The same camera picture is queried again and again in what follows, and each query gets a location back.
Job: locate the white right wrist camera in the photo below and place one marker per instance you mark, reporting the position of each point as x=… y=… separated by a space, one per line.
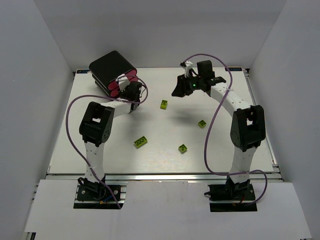
x=187 y=66

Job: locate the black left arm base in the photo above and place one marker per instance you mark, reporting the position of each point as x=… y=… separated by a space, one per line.
x=94 y=195

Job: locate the lime small lego right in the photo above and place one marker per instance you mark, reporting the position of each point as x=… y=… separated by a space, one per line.
x=202 y=124

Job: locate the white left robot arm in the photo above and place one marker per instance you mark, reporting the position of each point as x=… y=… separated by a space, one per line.
x=96 y=125

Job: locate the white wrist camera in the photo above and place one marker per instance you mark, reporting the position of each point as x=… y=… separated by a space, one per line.
x=123 y=82
x=187 y=66

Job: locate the lime curved lego brick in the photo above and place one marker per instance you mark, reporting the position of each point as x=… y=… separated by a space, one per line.
x=164 y=104

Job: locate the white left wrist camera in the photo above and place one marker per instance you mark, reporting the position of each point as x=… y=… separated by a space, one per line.
x=123 y=82

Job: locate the lime small lego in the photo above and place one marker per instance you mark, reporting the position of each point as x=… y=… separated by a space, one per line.
x=202 y=124
x=182 y=149

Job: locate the pink top drawer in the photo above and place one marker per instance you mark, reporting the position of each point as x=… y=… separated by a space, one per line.
x=132 y=76

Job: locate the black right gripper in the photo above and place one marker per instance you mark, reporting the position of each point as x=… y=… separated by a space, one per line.
x=184 y=86

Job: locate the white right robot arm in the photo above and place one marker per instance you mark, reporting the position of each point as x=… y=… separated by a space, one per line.
x=247 y=129

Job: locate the lime small lego front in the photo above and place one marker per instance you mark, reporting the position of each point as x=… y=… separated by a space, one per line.
x=182 y=149

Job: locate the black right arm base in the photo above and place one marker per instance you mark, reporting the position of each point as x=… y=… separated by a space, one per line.
x=231 y=197

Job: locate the lime long lego brick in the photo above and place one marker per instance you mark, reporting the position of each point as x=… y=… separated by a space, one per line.
x=140 y=142

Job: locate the black drawer cabinet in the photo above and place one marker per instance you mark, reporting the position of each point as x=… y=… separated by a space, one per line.
x=107 y=68

